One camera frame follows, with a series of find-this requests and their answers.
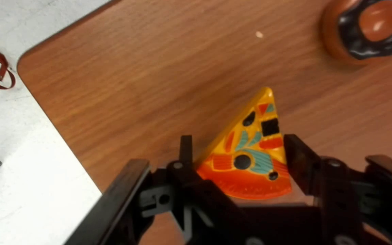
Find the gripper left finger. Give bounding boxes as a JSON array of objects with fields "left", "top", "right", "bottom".
[{"left": 64, "top": 135, "right": 247, "bottom": 245}]

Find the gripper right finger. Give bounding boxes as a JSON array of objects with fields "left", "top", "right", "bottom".
[{"left": 283, "top": 134, "right": 392, "bottom": 245}]

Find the toy chocolate glazed donut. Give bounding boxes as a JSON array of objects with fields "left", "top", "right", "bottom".
[{"left": 321, "top": 0, "right": 392, "bottom": 65}]

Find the toy pizza slice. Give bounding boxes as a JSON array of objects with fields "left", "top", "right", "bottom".
[{"left": 196, "top": 87, "right": 292, "bottom": 200}]

